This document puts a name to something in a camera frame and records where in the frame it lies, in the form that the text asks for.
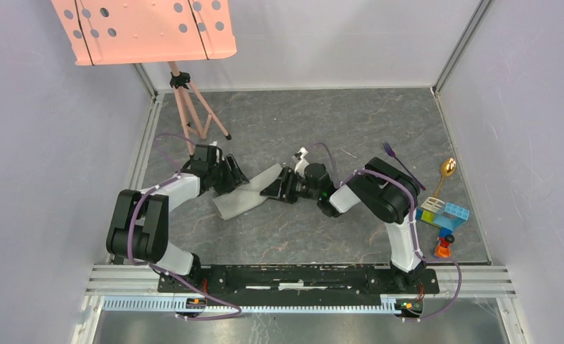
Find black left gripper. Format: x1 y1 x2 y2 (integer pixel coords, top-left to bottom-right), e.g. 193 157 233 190
209 155 250 197

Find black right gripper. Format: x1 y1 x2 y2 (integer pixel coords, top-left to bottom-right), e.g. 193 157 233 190
261 166 320 204

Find grey cloth napkin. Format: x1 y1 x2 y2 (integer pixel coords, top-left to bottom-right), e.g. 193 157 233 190
212 163 282 220

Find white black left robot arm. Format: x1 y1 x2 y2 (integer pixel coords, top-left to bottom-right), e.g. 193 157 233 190
105 145 249 292

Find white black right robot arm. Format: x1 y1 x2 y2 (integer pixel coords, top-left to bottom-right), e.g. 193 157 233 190
260 157 426 292

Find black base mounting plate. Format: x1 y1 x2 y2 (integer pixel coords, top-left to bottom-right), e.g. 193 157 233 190
158 264 440 308

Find purple metal fork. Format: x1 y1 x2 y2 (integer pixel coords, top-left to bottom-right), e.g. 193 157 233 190
383 141 426 191

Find white lattice toy piece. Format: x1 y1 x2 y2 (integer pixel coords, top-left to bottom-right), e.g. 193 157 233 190
421 196 446 214

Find gold spoon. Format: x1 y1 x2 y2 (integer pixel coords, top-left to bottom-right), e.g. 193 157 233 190
433 158 457 198

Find orange red toy piece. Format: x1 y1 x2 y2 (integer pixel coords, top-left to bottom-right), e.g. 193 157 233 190
434 234 455 258

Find blue toy brick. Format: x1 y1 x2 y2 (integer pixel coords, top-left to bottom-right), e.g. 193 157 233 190
434 203 470 237

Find pink music stand tripod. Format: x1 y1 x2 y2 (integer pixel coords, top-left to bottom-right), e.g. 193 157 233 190
52 0 236 140

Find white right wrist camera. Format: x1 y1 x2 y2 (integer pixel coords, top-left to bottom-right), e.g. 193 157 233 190
292 147 310 177

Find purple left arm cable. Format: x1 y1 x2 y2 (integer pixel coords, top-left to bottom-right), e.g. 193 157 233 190
127 133 243 323

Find aluminium frame rail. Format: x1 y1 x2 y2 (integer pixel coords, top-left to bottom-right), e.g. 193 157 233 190
86 264 516 315

